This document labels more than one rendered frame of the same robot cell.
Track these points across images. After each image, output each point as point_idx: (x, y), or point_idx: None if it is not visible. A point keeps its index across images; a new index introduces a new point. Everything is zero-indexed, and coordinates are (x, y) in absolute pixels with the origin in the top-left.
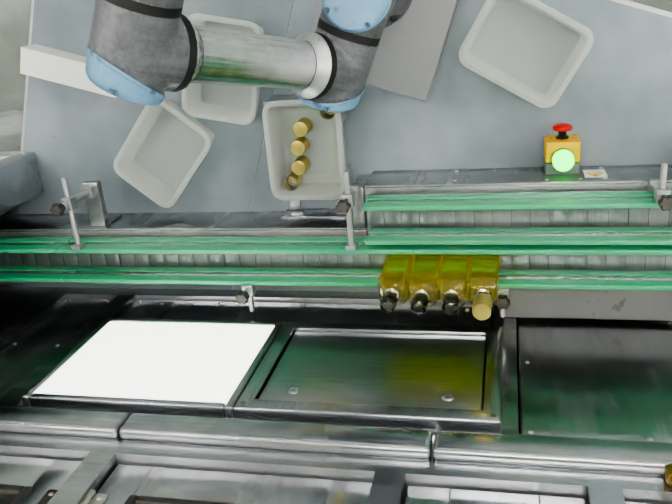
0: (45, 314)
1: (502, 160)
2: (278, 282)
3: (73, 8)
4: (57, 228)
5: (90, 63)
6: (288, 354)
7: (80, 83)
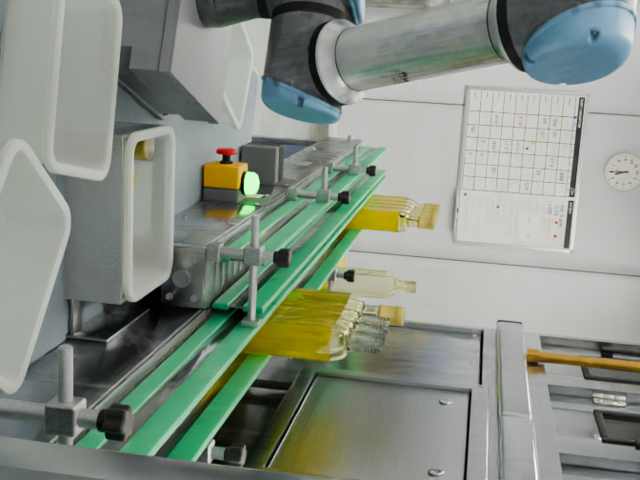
0: None
1: (186, 199)
2: (226, 415)
3: None
4: None
5: (628, 23)
6: (338, 475)
7: None
